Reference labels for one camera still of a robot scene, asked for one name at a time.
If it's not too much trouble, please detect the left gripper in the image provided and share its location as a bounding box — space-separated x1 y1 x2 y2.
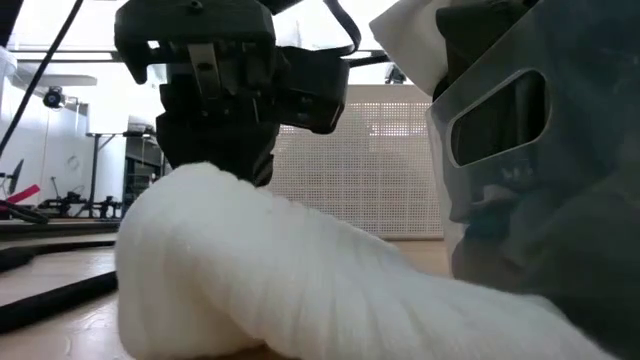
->
113 0 281 189

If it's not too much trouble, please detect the white ribbed cloth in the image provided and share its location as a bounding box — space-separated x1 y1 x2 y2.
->
114 160 616 360

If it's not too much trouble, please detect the white smooth cloth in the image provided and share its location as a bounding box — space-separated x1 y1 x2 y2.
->
368 0 454 97

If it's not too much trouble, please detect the black fuzzy garment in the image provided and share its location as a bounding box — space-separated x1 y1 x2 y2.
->
434 0 640 360

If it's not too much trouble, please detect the black cabinet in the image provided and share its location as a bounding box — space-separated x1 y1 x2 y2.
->
122 134 166 216

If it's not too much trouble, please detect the white perforated plastic basket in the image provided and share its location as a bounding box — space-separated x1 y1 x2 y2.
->
269 83 445 240

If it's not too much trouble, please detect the black metal stand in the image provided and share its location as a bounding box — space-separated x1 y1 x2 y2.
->
85 130 151 219

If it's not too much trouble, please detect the black ceiling spotlight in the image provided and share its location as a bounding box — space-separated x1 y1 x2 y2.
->
42 86 65 110
384 63 409 85

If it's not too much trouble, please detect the black tilted monitor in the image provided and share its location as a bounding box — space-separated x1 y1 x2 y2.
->
0 158 25 197

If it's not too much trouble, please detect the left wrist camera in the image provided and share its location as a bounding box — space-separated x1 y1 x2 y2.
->
277 44 351 135

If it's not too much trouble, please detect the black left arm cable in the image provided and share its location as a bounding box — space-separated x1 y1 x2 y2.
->
322 0 362 57

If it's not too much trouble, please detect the thin black cable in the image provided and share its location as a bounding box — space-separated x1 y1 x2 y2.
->
0 0 85 157

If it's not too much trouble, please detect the red strap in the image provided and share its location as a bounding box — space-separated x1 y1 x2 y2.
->
0 183 41 206

